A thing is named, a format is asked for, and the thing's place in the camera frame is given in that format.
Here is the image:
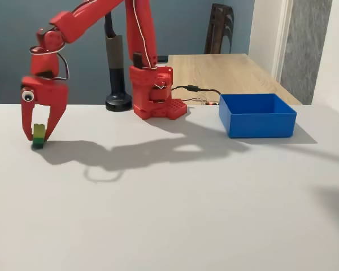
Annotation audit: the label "green yellow lego brick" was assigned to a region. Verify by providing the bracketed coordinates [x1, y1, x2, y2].
[31, 123, 46, 150]

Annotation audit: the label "blue plastic bin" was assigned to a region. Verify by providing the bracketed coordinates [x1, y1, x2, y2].
[218, 93, 297, 139]

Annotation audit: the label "light wooden table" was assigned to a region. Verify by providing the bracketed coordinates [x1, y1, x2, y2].
[158, 53, 303, 106]

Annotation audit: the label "dark wooden chair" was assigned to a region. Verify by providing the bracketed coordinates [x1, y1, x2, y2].
[205, 3, 234, 55]

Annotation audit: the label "wrist motor cable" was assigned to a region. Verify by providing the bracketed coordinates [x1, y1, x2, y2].
[29, 45, 71, 82]

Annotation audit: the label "thin cable along arm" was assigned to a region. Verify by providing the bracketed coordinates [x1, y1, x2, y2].
[132, 0, 157, 69]

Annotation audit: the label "black power cable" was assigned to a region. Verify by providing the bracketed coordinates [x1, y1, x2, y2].
[171, 84, 221, 98]

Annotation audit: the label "thin controller wires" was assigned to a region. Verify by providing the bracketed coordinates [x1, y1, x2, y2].
[186, 97, 220, 106]

